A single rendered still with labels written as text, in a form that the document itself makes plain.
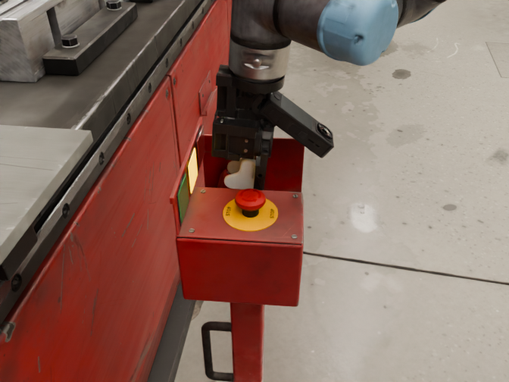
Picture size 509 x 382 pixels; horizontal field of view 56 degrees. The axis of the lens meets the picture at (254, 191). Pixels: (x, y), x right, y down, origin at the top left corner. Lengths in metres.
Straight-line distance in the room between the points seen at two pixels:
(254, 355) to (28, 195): 0.64
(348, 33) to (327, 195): 1.51
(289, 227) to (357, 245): 1.16
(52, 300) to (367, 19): 0.48
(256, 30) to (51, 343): 0.45
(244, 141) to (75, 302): 0.31
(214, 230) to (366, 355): 0.93
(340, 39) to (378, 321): 1.15
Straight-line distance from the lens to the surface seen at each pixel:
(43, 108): 0.73
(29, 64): 0.80
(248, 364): 0.92
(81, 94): 0.75
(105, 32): 0.91
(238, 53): 0.59
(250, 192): 0.61
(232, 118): 0.64
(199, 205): 0.64
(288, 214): 0.63
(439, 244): 1.84
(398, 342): 1.51
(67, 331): 0.70
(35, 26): 0.82
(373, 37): 0.50
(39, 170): 0.35
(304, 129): 0.64
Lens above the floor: 1.18
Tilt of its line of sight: 37 degrees down
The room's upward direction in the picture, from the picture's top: straight up
